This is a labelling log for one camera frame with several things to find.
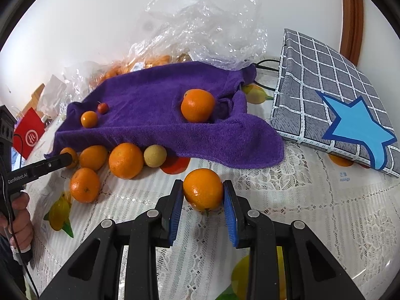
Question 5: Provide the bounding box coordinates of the bag of small oranges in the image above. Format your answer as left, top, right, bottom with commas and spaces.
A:
89, 55, 172, 88

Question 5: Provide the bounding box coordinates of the medium orange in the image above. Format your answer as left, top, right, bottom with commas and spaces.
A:
182, 168, 224, 212

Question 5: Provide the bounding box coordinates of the purple towel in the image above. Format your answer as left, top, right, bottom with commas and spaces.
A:
52, 62, 284, 169

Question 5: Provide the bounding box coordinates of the grey checked star bag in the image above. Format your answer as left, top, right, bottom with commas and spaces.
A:
270, 28, 399, 177

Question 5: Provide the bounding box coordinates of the wooden chair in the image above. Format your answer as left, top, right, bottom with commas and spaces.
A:
22, 83, 45, 115

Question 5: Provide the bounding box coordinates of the clear bag with fruit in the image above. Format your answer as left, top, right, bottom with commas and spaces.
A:
62, 61, 107, 104

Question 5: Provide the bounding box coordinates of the small orange kumquat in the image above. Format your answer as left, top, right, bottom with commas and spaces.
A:
59, 147, 79, 170
80, 110, 98, 129

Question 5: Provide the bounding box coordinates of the red paper bag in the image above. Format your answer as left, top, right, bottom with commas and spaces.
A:
13, 108, 45, 160

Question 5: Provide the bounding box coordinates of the orange mandarin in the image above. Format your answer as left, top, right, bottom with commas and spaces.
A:
69, 168, 100, 203
79, 145, 109, 171

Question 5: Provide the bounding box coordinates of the large orange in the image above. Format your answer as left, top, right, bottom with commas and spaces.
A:
108, 142, 144, 180
180, 89, 216, 123

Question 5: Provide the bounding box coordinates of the small red apple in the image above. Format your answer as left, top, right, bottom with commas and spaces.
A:
97, 102, 109, 115

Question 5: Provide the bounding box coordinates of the brown wooden door frame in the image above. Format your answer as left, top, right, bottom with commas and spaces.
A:
340, 0, 364, 65

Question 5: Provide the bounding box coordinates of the clear crumpled plastic bag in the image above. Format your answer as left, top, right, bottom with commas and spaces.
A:
127, 0, 268, 71

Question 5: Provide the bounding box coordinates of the yellow-green round fruit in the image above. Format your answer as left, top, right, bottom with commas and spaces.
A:
144, 144, 168, 168

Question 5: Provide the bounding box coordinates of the person's left hand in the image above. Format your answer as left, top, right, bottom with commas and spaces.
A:
10, 192, 34, 250

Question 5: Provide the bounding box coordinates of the bag of walnuts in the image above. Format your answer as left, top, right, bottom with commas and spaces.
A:
176, 53, 193, 63

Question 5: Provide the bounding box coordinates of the white plastic bag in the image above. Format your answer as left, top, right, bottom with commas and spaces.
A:
36, 75, 67, 118

